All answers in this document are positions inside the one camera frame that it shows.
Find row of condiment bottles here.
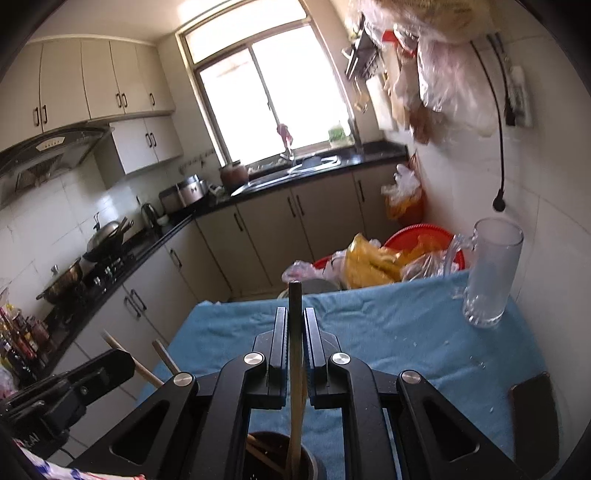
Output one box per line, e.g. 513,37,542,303
0,295,51,384

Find brown clay pot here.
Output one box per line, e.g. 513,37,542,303
219,160,250,190

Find kitchen window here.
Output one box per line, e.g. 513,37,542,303
175,21,361,162

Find black gas stove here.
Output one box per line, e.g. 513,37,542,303
46,249,139,324

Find wok with lid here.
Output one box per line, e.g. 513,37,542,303
85,212,134,254

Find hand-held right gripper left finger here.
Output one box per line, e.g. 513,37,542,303
68,307,290,480

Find dark phone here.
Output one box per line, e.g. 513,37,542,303
508,371,561,467

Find yellow plastic bag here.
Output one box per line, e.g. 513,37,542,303
344,233,444,289

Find pinkish hanging plastic bag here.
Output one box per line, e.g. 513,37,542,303
416,34,497,137

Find range hood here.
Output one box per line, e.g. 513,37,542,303
0,124,115,208

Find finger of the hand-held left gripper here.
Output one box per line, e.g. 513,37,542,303
46,348,137,403

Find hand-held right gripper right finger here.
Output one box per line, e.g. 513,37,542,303
302,307,527,480

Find red blue patterned cloth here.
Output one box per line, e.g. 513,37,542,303
14,438,146,480

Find brown hanging bag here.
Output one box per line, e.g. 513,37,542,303
409,104,437,144

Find steel pot with lid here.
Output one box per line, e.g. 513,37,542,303
36,258,86,303

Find red plastic basin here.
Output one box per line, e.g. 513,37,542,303
314,224,467,282

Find white power strip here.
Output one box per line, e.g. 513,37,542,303
505,65,534,127

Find dark utensil holder cup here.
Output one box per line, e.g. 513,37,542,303
246,431,326,480

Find beige upper wall cabinets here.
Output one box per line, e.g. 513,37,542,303
0,37,176,153

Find silver rice cooker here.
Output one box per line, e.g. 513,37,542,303
159,174,208,213

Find black cable with plug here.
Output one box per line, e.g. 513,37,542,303
471,41,509,213

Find black kitchen countertop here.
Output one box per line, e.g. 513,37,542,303
46,143,409,365

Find orange plastic bag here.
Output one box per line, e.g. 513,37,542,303
385,187,424,224

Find dark-tipped wooden chopstick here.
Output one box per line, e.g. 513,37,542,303
285,280,307,480

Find white plastic bag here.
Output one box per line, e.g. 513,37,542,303
381,164,422,204

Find beige base cabinets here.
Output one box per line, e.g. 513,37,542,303
69,161,411,402

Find clear plastic bag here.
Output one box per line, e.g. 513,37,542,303
281,251,347,284
402,249,462,282

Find small beige wall cabinet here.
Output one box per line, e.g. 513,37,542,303
95,113,184,175

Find steel kitchen sink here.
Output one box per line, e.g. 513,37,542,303
231,154,342,197

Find clear glass mug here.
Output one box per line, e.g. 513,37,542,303
445,218,525,329

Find grey metal bowl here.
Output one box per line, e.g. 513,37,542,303
277,277,340,298

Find blue towel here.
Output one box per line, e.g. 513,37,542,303
136,270,550,480

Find white cutting board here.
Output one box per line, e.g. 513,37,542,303
367,74,398,132

